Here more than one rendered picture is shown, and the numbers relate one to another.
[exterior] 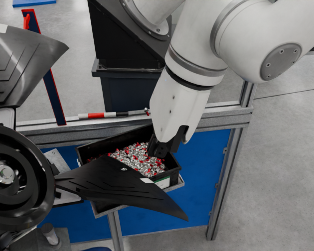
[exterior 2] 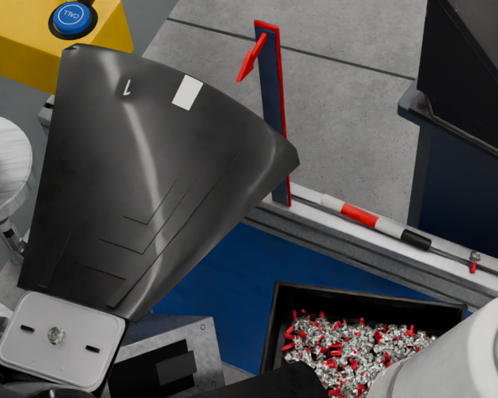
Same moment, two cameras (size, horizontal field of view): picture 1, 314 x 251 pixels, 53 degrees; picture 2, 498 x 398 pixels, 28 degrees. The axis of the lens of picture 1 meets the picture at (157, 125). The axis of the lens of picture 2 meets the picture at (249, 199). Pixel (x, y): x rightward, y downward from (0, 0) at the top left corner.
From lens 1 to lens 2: 0.46 m
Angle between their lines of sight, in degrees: 28
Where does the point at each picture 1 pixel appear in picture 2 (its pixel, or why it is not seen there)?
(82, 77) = not seen: outside the picture
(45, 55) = (234, 192)
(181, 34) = (404, 388)
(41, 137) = not seen: hidden behind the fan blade
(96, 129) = (348, 244)
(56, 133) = (264, 211)
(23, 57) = (191, 194)
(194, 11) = (422, 387)
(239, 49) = not seen: outside the picture
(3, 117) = (103, 335)
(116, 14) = (488, 35)
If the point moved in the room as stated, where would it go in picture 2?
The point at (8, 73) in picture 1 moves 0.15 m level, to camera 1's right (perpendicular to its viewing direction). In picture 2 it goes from (149, 236) to (307, 328)
